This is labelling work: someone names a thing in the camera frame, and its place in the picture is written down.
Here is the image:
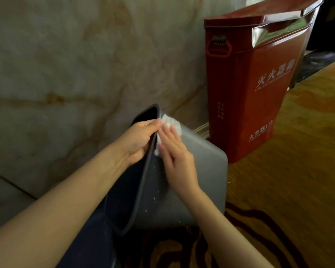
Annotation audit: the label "metal skirting strip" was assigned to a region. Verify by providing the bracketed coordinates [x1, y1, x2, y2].
[193, 122, 210, 140]

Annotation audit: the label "red metal extinguisher box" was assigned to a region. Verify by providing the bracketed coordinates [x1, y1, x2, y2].
[204, 0, 324, 164]

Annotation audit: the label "person's left forearm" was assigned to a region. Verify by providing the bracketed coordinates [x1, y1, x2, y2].
[0, 144, 130, 268]

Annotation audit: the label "person's right hand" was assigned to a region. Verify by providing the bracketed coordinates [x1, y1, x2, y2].
[155, 123, 200, 199]

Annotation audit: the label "person's left hand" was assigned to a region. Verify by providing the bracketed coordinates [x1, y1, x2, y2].
[111, 118, 162, 167]

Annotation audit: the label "black plastic bag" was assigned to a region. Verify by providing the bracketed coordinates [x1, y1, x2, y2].
[291, 50, 335, 87]

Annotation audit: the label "dark blue trousers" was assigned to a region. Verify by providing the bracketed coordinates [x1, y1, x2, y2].
[56, 202, 122, 268]

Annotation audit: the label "person's right forearm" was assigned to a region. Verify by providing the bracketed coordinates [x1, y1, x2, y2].
[181, 185, 275, 268]

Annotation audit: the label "white tissue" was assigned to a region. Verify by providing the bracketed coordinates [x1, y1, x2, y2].
[154, 114, 182, 157]

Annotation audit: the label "grey plastic waste bin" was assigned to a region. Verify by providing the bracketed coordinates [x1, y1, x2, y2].
[104, 104, 229, 237]

